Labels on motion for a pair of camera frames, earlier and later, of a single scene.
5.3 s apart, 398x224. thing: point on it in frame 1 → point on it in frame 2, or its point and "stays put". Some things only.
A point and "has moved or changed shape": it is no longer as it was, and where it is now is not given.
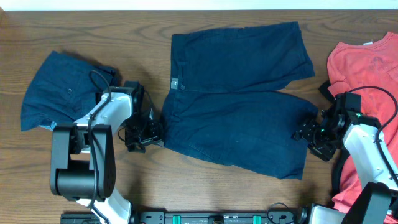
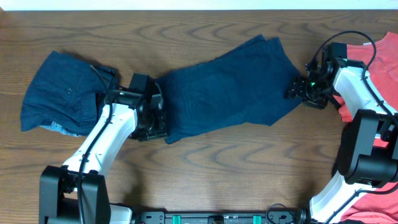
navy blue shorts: [226, 102] has moved or changed shape
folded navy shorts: [63, 90] stays put
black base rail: [286, 216] stays put
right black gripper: [311, 137] → [298, 90]
